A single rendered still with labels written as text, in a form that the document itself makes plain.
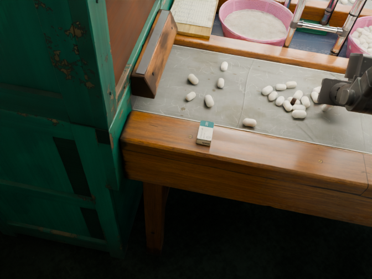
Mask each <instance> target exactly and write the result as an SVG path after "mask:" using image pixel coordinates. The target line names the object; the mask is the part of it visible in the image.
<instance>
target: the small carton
mask: <svg viewBox="0 0 372 279"><path fill-rule="evenodd" d="M213 129H214V122H210V121H204V120H200V125H199V130H198V135H197V141H196V143H198V144H203V145H207V146H210V145H211V139H212V135H213Z"/></svg>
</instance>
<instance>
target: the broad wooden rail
mask: <svg viewBox="0 0 372 279"><path fill-rule="evenodd" d="M199 125H200V122H194V121H189V120H183V119H179V118H174V117H168V116H162V115H156V114H152V113H146V112H141V111H131V112H130V113H129V115H128V118H127V120H126V123H125V125H124V128H123V130H122V133H121V135H120V146H121V154H122V162H123V170H124V175H125V178H127V179H132V180H137V181H141V182H146V183H152V184H157V185H163V186H166V187H172V188H177V189H183V190H188V191H191V192H197V193H202V194H207V195H213V196H216V197H222V198H228V199H233V200H238V201H242V202H247V203H253V204H258V205H264V206H271V207H273V208H278V209H283V210H289V211H294V212H298V213H303V214H308V215H314V216H319V217H323V218H328V219H333V220H339V221H345V222H348V223H353V224H359V225H364V226H369V227H372V154H366V153H361V152H355V151H349V150H346V149H340V148H334V147H328V146H323V145H319V144H313V143H307V142H301V141H296V140H292V139H286V138H281V137H275V136H269V135H263V134H259V133H254V132H248V131H242V130H236V129H233V128H227V127H221V126H216V125H214V129H213V135H212V139H211V145H210V146H207V145H203V144H198V143H196V141H197V135H198V130H199Z"/></svg>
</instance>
